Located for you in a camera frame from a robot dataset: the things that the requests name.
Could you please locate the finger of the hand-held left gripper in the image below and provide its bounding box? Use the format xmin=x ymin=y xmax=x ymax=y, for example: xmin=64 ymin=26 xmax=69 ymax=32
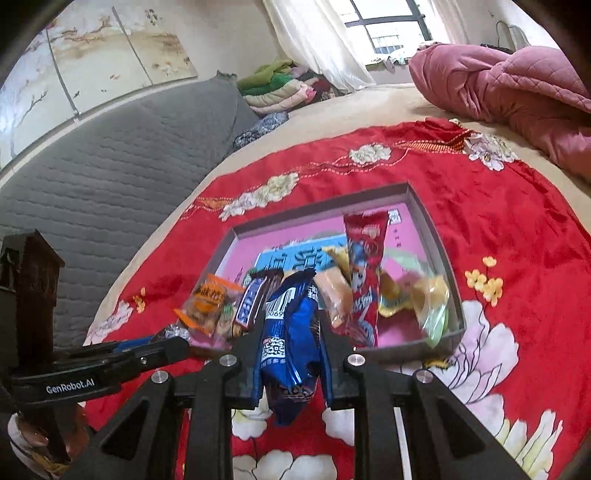
xmin=55 ymin=337 xmax=191 ymax=383
xmin=111 ymin=338 xmax=158 ymax=354

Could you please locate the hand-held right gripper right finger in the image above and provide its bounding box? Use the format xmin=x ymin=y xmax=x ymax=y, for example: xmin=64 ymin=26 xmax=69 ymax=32
xmin=314 ymin=314 xmax=532 ymax=480

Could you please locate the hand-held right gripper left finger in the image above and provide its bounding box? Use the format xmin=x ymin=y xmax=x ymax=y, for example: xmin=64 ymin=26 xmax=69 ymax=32
xmin=60 ymin=314 xmax=266 ymax=480

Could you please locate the blue snack packet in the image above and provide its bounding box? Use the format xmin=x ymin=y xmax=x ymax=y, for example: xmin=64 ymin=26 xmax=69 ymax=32
xmin=259 ymin=269 xmax=329 ymax=428

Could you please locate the orange snack packet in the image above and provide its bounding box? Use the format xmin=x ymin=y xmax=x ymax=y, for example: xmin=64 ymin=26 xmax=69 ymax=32
xmin=174 ymin=273 xmax=246 ymax=337

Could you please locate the brown chocolate bar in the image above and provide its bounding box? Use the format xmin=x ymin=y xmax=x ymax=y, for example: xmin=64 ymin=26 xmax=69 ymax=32
xmin=233 ymin=269 xmax=283 ymax=329

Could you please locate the peach snack packet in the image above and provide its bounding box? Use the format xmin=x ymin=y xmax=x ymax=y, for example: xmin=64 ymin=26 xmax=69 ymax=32
xmin=318 ymin=268 xmax=354 ymax=329

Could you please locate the dark cardboard box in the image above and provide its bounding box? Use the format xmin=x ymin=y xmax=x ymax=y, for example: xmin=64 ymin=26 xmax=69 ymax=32
xmin=203 ymin=182 xmax=466 ymax=365

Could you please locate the yellow snack packet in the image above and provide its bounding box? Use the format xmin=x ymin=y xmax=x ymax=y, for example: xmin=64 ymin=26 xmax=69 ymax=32
xmin=322 ymin=246 xmax=451 ymax=319

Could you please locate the pale green snack packet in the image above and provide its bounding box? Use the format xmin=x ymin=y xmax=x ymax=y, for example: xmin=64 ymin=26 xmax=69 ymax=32
xmin=383 ymin=248 xmax=452 ymax=349

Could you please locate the red snack packet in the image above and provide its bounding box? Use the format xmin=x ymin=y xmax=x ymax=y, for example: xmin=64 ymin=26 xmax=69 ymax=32
xmin=342 ymin=210 xmax=389 ymax=349

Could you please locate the person's left hand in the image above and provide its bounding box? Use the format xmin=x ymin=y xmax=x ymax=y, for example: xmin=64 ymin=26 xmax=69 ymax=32
xmin=7 ymin=405 xmax=95 ymax=462

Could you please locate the grey quilted headboard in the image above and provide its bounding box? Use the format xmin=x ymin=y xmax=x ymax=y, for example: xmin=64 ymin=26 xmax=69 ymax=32
xmin=0 ymin=76 xmax=262 ymax=352

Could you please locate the red floral blanket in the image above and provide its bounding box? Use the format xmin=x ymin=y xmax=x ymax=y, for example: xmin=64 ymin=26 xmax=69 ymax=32
xmin=83 ymin=117 xmax=591 ymax=480

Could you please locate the blue patterned cloth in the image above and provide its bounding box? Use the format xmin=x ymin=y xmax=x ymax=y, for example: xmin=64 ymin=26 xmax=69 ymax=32
xmin=232 ymin=112 xmax=291 ymax=149

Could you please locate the stack of folded clothes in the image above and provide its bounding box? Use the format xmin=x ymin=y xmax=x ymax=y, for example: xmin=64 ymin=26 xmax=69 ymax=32
xmin=236 ymin=59 xmax=345 ymax=116

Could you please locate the white curtain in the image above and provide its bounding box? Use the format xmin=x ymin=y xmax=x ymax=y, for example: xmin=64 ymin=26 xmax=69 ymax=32
xmin=429 ymin=0 xmax=469 ymax=44
xmin=263 ymin=0 xmax=377 ymax=93

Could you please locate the pink quilt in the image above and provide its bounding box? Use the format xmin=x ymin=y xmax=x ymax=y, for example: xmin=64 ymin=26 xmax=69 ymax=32
xmin=409 ymin=42 xmax=591 ymax=178

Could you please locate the window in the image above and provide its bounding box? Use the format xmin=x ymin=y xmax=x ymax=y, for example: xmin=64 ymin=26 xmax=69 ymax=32
xmin=344 ymin=0 xmax=432 ymax=61

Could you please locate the blossom wall painting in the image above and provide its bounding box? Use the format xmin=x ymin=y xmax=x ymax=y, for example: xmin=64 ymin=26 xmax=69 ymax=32
xmin=0 ymin=0 xmax=199 ymax=162

